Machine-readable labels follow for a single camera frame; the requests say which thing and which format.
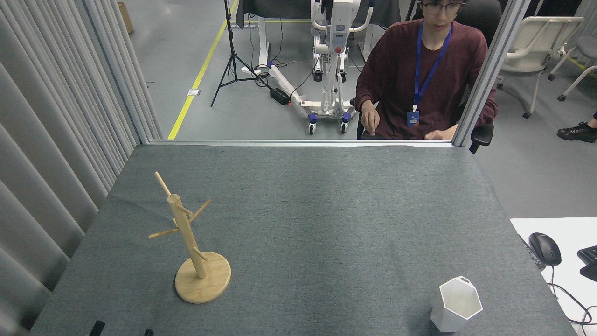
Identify blue lanyard with badge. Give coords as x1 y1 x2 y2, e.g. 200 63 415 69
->
406 20 454 128

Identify grey pleated curtain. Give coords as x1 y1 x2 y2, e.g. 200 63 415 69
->
0 0 140 336

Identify black computer mouse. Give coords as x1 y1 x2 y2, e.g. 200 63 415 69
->
528 232 562 267

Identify black keyboard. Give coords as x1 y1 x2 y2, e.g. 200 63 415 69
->
577 245 597 282

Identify wooden cup rack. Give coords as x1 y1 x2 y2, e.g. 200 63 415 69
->
148 171 232 305

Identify black mouse cable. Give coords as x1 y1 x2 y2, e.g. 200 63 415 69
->
546 265 597 327

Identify black-rimmed glasses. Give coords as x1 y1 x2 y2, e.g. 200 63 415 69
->
422 1 467 15

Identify dark grey felt table cover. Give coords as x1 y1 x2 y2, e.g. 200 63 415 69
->
29 144 579 336

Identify white hexagonal cup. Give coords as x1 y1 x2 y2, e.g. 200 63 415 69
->
430 276 484 333

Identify cardboard box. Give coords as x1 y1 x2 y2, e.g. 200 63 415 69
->
117 2 135 35

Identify desk with white legs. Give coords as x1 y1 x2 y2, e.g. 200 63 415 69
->
236 0 402 77

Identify person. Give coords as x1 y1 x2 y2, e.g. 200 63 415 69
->
354 0 500 140

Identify grey seat white chair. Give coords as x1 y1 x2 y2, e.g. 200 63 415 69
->
547 0 597 102

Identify white armchair on wheels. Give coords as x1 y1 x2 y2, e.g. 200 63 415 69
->
495 16 584 119

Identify person's foot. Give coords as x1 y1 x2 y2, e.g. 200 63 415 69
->
556 110 597 143

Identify person's right hand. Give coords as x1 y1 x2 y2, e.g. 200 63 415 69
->
361 100 381 137

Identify white stand on wheels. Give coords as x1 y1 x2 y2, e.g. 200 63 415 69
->
268 0 376 136

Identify white side table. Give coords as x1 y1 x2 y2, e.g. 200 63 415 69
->
509 217 597 336

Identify silver frame rail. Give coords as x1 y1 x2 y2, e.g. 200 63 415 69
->
148 139 455 148

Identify black tripod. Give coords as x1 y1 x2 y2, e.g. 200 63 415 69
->
210 0 271 108

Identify person's left hand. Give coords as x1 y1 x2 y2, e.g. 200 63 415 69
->
424 124 460 140

